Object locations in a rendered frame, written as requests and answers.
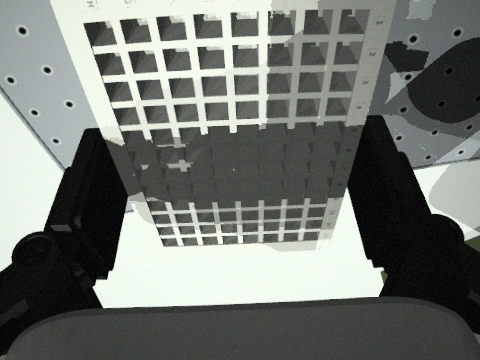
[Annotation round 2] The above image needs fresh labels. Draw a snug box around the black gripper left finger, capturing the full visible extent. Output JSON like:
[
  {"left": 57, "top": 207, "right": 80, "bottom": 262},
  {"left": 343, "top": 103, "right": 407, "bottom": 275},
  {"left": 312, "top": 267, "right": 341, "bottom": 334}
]
[{"left": 0, "top": 128, "right": 128, "bottom": 357}]

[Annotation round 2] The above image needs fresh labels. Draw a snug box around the white grid plate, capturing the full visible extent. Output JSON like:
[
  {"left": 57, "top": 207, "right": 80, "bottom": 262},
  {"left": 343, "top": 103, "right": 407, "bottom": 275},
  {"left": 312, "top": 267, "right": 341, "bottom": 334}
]
[{"left": 50, "top": 0, "right": 397, "bottom": 257}]

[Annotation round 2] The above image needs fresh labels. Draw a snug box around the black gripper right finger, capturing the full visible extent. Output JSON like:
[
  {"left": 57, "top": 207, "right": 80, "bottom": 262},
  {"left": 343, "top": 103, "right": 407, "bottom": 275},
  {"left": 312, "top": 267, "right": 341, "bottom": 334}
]
[{"left": 347, "top": 115, "right": 480, "bottom": 335}]

